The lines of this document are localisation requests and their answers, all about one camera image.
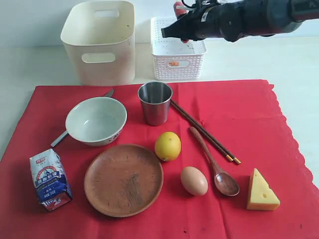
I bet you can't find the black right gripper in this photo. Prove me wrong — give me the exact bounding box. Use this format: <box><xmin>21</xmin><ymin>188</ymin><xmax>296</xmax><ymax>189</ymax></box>
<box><xmin>161</xmin><ymin>4</ymin><xmax>224</xmax><ymax>41</ymax></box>

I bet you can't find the red sausage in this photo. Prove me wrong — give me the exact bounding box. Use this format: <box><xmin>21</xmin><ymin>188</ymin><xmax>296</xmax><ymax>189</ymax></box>
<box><xmin>173</xmin><ymin>1</ymin><xmax>190</xmax><ymax>43</ymax></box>

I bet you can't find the orange fried nugget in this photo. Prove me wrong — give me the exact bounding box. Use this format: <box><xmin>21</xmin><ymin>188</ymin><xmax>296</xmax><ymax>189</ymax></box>
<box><xmin>168</xmin><ymin>61</ymin><xmax>179</xmax><ymax>67</ymax></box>

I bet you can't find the yellow lemon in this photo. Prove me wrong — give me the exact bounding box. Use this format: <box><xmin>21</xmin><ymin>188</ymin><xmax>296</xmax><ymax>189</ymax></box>
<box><xmin>155</xmin><ymin>131</ymin><xmax>181</xmax><ymax>162</ymax></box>

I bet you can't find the brown egg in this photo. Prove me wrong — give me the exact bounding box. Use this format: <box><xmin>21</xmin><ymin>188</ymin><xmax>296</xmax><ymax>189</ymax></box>
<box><xmin>180</xmin><ymin>166</ymin><xmax>208</xmax><ymax>196</ymax></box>

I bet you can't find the wooden spoon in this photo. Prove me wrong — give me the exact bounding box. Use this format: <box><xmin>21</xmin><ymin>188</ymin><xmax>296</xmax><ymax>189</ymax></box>
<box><xmin>189</xmin><ymin>126</ymin><xmax>240</xmax><ymax>196</ymax></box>

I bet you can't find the yellow cheese wedge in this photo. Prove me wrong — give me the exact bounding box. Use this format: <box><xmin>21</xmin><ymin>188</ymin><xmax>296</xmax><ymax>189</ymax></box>
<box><xmin>246</xmin><ymin>168</ymin><xmax>281</xmax><ymax>211</ymax></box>

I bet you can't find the blue white milk carton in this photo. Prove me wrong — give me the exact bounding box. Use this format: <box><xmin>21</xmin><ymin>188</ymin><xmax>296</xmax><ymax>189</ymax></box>
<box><xmin>29</xmin><ymin>148</ymin><xmax>73</xmax><ymax>212</ymax></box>

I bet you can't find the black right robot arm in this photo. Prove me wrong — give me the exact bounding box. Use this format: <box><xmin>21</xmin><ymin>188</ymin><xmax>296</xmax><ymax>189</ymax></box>
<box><xmin>161</xmin><ymin>0</ymin><xmax>319</xmax><ymax>42</ymax></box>

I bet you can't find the white perforated plastic basket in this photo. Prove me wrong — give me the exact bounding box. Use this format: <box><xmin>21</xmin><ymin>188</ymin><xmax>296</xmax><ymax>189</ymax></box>
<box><xmin>150</xmin><ymin>17</ymin><xmax>207</xmax><ymax>81</ymax></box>

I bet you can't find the steel cup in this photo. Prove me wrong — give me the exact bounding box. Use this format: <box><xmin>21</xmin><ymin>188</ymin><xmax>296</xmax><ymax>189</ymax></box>
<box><xmin>138</xmin><ymin>81</ymin><xmax>173</xmax><ymax>126</ymax></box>

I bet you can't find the dark wooden chopstick lower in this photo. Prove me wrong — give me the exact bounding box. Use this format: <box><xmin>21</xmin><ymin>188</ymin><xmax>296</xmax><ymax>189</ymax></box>
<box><xmin>169</xmin><ymin>101</ymin><xmax>237</xmax><ymax>162</ymax></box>

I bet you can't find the dark wooden chopstick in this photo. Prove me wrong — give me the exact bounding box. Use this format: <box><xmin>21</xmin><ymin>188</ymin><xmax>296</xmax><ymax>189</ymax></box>
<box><xmin>170</xmin><ymin>98</ymin><xmax>242</xmax><ymax>164</ymax></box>
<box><xmin>169</xmin><ymin>101</ymin><xmax>237</xmax><ymax>162</ymax></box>

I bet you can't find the cream plastic bin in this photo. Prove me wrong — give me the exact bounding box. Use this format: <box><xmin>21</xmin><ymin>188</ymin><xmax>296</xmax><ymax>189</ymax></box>
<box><xmin>60</xmin><ymin>0</ymin><xmax>136</xmax><ymax>86</ymax></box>

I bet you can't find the steel table knife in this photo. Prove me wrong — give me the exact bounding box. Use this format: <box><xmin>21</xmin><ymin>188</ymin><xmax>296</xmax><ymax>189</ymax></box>
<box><xmin>50</xmin><ymin>89</ymin><xmax>114</xmax><ymax>147</ymax></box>

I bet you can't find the dark wooden chopstick upper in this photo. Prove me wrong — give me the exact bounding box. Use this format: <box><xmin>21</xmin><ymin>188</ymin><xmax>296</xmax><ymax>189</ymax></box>
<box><xmin>170</xmin><ymin>98</ymin><xmax>242</xmax><ymax>164</ymax></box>

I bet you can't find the white enamel bowl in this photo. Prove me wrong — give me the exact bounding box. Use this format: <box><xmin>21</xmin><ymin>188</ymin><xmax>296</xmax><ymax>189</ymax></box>
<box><xmin>65</xmin><ymin>97</ymin><xmax>128</xmax><ymax>146</ymax></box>

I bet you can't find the brown wooden plate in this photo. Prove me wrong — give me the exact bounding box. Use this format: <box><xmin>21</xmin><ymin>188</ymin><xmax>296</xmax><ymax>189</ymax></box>
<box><xmin>84</xmin><ymin>144</ymin><xmax>163</xmax><ymax>218</ymax></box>

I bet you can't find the red table cloth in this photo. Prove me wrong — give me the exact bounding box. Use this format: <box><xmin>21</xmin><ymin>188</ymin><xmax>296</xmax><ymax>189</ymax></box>
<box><xmin>0</xmin><ymin>80</ymin><xmax>319</xmax><ymax>239</ymax></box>

